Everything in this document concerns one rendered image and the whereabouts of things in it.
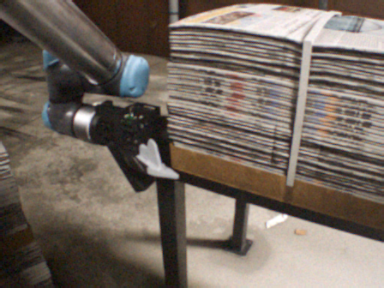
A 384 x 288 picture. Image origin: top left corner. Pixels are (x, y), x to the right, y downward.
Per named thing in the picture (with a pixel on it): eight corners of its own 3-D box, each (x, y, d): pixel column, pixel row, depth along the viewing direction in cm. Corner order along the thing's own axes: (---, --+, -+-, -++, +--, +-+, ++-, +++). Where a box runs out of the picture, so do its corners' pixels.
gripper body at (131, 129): (138, 122, 54) (85, 109, 59) (142, 168, 58) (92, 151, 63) (165, 106, 60) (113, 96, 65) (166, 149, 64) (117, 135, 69)
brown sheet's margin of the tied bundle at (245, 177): (170, 167, 54) (168, 144, 52) (240, 103, 75) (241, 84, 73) (266, 197, 47) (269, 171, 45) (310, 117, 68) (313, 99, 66)
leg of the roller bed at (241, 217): (229, 248, 145) (240, 100, 112) (234, 239, 150) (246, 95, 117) (241, 252, 143) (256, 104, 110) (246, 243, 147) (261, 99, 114)
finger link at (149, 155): (159, 155, 48) (132, 131, 55) (162, 189, 51) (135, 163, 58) (178, 149, 50) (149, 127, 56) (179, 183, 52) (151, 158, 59)
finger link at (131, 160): (138, 169, 53) (117, 147, 59) (139, 177, 54) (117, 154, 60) (165, 160, 55) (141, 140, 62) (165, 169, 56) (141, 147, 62)
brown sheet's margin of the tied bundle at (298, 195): (266, 196, 47) (269, 171, 45) (310, 118, 68) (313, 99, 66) (307, 208, 45) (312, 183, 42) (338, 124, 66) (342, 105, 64)
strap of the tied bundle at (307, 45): (282, 207, 46) (303, 39, 34) (321, 123, 68) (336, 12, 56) (288, 208, 46) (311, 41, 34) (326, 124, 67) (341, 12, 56)
